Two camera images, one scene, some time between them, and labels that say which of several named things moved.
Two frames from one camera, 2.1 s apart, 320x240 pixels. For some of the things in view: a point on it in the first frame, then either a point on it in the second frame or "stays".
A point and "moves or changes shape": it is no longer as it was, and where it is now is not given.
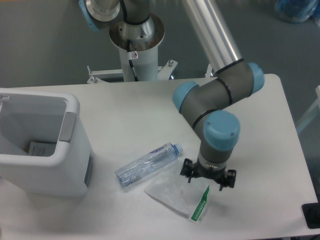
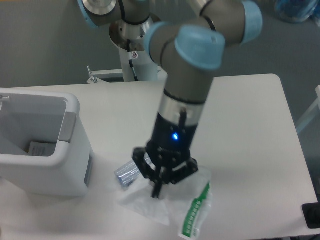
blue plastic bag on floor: (297, 11) stays
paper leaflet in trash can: (42, 149) stays
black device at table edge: (311, 212) stays
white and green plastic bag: (172, 188) moves or changes shape
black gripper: (219, 174) to (169, 144)
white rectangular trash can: (28, 116) stays
